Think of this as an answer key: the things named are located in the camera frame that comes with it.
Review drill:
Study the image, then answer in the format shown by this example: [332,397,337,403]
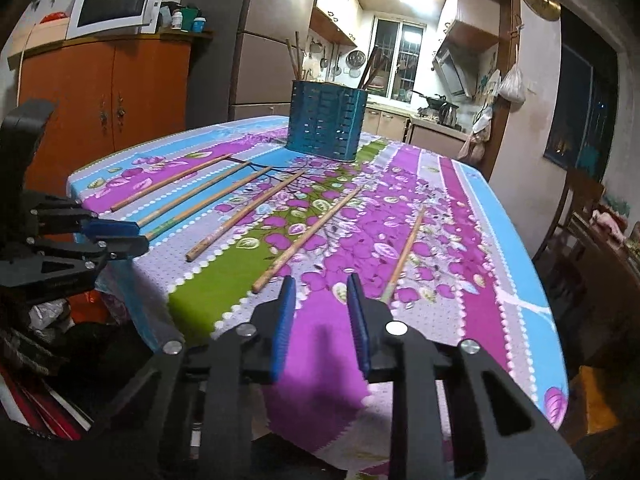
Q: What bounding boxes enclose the kitchen window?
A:
[369,18,425,103]

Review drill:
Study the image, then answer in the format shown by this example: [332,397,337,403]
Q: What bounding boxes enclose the silver refrigerator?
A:
[182,0,314,129]

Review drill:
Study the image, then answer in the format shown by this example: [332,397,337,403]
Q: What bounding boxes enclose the wooden chopstick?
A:
[186,170,305,262]
[137,162,250,228]
[145,166,274,241]
[110,154,231,212]
[294,30,304,80]
[250,184,363,294]
[359,53,387,90]
[381,206,425,304]

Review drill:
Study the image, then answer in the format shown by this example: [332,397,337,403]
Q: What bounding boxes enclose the floral striped tablecloth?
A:
[66,116,568,479]

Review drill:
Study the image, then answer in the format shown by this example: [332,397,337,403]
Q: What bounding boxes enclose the orange wooden cabinet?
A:
[9,32,213,194]

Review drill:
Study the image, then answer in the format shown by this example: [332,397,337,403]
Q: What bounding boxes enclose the dark window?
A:
[544,6,618,181]

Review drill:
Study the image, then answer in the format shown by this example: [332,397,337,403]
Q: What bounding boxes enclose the range hood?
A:
[433,40,478,102]

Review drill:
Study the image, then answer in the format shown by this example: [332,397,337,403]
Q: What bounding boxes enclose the chopstick in holder right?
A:
[357,46,378,90]

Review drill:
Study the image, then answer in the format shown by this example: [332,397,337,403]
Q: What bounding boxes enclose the wooden chair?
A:
[533,168,604,287]

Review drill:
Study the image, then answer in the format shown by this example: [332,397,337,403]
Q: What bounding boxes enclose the white plastic bag hanging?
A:
[498,63,526,105]

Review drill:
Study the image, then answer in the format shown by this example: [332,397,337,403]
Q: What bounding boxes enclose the kitchen counter cabinets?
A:
[362,103,469,159]

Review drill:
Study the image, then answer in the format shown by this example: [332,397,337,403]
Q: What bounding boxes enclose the blue perforated utensil holder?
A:
[285,80,368,162]

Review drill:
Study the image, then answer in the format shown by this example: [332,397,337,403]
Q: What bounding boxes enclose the chopstick in holder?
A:
[357,46,378,90]
[285,39,299,80]

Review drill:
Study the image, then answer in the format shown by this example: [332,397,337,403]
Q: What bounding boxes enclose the chopstick in holder left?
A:
[285,39,299,80]

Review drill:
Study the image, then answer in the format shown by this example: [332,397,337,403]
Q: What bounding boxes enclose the white microwave oven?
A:
[66,0,162,40]

